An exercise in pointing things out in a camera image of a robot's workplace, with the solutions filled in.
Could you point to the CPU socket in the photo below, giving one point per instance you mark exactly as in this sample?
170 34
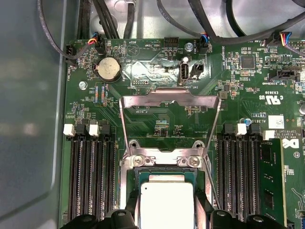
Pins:
123 186

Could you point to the green RAM stick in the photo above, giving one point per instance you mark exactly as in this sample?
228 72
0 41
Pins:
271 179

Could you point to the metal CPU socket cover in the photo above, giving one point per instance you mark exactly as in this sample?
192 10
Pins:
181 95

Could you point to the silver topped CPU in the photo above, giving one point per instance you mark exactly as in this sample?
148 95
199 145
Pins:
166 202

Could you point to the RAM slot white clip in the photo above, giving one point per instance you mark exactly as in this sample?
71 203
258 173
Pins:
235 179
73 179
97 179

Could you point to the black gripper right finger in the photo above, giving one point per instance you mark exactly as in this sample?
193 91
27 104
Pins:
202 214

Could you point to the silver coin cell battery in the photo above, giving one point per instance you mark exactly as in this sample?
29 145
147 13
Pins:
108 69

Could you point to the black and silver PC case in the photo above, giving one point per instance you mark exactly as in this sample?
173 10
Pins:
28 95

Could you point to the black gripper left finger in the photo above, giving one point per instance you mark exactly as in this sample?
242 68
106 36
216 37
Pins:
132 214

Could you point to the RAM slot black clip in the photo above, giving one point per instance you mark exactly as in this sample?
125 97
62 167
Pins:
110 179
85 179
223 179
249 179

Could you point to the green motherboard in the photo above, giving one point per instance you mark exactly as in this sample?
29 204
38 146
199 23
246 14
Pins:
236 113

